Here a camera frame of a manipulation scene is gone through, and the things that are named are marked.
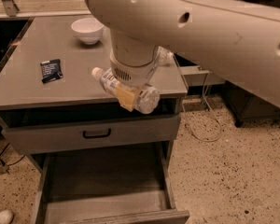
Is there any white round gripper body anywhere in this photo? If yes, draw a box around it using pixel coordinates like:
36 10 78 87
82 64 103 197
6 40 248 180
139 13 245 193
110 52 157 87

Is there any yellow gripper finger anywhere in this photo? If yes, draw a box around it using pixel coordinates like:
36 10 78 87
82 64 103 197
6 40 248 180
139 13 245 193
115 84 139 112

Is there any blue label plastic bottle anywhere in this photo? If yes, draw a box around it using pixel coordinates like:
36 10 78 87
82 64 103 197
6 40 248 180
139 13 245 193
91 67 160 114

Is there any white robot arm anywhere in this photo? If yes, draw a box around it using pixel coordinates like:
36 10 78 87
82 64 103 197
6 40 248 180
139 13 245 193
85 0 280 108

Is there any clear crushed water bottle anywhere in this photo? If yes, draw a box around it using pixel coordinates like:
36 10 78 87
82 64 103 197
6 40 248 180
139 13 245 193
157 47 173 66

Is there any grey drawer cabinet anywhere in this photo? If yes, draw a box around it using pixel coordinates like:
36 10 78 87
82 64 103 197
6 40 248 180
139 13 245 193
0 14 190 224

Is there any open grey middle drawer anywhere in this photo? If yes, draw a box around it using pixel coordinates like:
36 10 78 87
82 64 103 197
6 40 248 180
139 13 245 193
31 142 189 224

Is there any grey upper drawer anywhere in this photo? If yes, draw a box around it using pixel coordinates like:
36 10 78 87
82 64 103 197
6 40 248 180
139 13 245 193
2 115 180 154

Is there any white ceramic bowl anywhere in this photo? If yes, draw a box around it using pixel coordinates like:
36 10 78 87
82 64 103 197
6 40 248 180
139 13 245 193
71 18 104 45

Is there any dark blue snack packet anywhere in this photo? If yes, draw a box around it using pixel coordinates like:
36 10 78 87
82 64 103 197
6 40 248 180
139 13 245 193
40 59 63 84

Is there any white sneaker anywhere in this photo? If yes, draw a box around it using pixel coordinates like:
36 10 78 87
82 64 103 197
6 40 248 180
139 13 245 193
0 210 14 224

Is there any grey metal bracket box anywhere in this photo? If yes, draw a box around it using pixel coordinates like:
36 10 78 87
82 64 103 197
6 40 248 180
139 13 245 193
180 65 225 87

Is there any black drawer handle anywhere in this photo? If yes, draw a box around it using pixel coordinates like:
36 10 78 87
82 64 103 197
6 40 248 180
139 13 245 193
82 129 111 139

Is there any grey cable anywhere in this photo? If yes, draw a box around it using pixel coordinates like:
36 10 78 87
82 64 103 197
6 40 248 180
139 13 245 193
180 72 223 143

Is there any black floor cable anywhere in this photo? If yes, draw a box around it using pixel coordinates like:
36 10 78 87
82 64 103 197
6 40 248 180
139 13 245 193
0 142 26 173

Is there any metal counter rail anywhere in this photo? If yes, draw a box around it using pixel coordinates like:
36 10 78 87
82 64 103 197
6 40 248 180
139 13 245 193
0 0 92 20

